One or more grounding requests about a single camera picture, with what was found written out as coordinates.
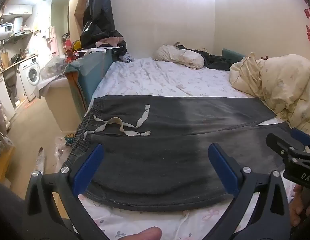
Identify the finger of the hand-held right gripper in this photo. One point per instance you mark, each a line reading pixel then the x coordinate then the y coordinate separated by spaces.
pixel 304 140
pixel 282 148

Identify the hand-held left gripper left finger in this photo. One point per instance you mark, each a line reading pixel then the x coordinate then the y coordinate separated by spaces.
pixel 88 170

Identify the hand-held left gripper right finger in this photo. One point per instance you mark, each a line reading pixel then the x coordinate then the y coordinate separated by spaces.
pixel 225 170

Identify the dark grey pants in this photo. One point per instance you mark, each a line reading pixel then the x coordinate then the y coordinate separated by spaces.
pixel 157 160

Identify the person's right hand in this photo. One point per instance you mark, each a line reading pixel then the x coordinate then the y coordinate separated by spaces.
pixel 295 212

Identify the person's left hand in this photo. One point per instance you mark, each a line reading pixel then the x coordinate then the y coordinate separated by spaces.
pixel 142 233

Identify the crumpled plastic wrap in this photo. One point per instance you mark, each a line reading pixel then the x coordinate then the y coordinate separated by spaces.
pixel 59 152

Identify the cream comforter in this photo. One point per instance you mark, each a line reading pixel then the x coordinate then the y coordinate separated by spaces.
pixel 282 85

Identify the white storage box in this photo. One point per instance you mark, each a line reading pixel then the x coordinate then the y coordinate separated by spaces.
pixel 59 105

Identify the teal bed end board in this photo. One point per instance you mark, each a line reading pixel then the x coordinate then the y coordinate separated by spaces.
pixel 92 72

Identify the teal headboard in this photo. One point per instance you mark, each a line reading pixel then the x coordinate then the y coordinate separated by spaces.
pixel 232 53

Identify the white washing machine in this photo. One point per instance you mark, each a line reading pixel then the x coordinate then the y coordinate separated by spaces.
pixel 32 77

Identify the clear plastic bag pile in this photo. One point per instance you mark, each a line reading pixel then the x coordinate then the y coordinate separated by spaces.
pixel 53 67

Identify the dark clothes heap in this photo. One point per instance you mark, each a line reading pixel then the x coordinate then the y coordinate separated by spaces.
pixel 215 61

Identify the floral white bed sheet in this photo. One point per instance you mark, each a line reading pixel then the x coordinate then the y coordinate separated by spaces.
pixel 155 77

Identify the patterned clothes pile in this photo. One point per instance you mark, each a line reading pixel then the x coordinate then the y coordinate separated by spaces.
pixel 123 55

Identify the cream pillow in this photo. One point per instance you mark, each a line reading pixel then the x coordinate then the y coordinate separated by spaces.
pixel 180 56

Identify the kitchen counter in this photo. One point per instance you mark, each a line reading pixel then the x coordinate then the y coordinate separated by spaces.
pixel 9 67

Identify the pink hanging towel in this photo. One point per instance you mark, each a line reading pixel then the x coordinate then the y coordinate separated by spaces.
pixel 52 38

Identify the pile of dark clothes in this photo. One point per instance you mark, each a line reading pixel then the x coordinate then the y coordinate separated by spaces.
pixel 99 17

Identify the white water heater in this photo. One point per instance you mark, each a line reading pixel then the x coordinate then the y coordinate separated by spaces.
pixel 3 31

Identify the brown cardboard sheet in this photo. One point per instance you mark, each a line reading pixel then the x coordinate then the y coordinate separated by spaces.
pixel 81 2

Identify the white wall cabinet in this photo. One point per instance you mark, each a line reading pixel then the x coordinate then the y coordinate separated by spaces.
pixel 18 10

